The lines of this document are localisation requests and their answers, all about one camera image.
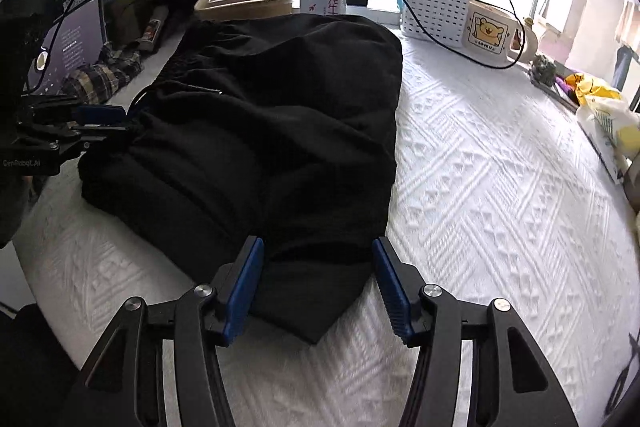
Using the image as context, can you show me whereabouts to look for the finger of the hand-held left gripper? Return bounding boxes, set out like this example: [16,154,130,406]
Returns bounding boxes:
[27,125,137,160]
[20,99,127,128]

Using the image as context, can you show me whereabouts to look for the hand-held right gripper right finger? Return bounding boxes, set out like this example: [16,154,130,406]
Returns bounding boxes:
[372,236,579,427]

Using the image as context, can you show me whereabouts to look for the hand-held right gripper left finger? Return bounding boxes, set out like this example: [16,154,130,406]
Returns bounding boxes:
[57,236,265,427]

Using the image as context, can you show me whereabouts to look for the black pants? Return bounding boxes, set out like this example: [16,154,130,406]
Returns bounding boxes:
[77,13,405,346]

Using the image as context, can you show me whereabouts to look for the plaid shirt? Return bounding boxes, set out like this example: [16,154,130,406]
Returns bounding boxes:
[62,42,144,108]

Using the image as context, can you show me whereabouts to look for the dark tool red label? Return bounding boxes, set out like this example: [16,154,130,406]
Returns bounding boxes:
[144,3,174,54]

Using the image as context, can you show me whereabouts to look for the white textured bedspread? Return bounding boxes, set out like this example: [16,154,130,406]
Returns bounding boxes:
[14,6,640,427]

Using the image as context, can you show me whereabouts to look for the beige lunch box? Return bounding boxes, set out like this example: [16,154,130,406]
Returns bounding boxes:
[193,0,296,20]

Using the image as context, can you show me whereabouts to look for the person's dark clothing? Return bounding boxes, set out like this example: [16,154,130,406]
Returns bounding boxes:
[0,303,87,427]

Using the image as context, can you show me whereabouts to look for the small green figurine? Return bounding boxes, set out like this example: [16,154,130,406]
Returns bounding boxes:
[529,55,558,86]

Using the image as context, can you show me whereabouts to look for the white mug bear print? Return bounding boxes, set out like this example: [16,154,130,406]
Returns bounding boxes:
[462,0,526,64]

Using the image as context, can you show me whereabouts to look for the yellow plastic bag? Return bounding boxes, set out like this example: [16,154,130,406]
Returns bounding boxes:
[574,73,640,180]

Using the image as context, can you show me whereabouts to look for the white plastic basket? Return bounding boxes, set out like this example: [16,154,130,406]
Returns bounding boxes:
[399,0,474,46]

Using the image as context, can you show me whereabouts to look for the hanging blue garment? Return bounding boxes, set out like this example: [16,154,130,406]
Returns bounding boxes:
[612,46,634,94]

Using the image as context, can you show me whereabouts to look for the long black cable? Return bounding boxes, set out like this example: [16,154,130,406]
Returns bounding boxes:
[350,0,527,70]

